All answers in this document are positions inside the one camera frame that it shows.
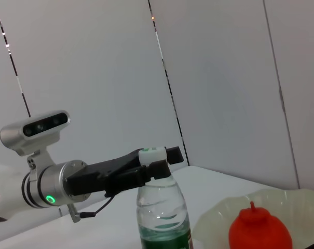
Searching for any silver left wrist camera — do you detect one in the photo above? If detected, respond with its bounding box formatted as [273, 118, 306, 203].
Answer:
[0, 110, 71, 179]

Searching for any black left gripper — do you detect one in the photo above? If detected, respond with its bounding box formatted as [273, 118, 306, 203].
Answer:
[64, 146, 184, 198]

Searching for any red-orange fruit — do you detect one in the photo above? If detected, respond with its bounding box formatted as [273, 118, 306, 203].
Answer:
[228, 201, 294, 249]

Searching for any clear water bottle green label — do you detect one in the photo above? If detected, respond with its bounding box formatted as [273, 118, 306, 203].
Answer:
[136, 146, 195, 249]

